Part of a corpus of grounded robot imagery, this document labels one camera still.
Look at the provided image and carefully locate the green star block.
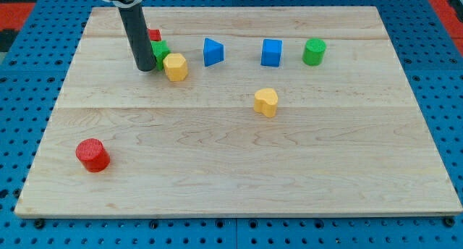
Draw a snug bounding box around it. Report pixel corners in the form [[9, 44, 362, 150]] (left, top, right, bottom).
[[150, 41, 171, 71]]

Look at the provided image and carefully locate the red star block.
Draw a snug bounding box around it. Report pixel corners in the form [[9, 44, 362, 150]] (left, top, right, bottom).
[[147, 29, 162, 41]]

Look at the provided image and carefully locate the wooden board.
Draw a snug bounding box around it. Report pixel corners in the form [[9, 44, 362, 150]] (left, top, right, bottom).
[[15, 7, 462, 219]]

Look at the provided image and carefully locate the yellow heart block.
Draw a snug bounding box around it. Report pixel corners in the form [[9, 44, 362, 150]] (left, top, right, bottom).
[[253, 88, 279, 118]]

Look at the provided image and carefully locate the blue triangle block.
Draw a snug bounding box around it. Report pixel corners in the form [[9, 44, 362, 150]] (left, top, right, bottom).
[[203, 38, 224, 67]]

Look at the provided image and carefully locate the yellow hexagon block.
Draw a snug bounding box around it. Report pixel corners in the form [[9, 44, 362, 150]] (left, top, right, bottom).
[[163, 54, 188, 82]]

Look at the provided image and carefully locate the blue cube block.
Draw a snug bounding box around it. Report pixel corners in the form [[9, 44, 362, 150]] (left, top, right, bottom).
[[260, 38, 282, 67]]

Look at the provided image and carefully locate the green cylinder block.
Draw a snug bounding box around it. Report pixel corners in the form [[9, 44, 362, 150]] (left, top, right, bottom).
[[302, 38, 326, 66]]

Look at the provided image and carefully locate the dark grey cylindrical pointer rod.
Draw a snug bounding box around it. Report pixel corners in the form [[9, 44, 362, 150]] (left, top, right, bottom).
[[119, 3, 156, 72]]

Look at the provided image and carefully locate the red cylinder block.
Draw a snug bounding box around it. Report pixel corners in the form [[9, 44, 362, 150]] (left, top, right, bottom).
[[75, 138, 110, 172]]

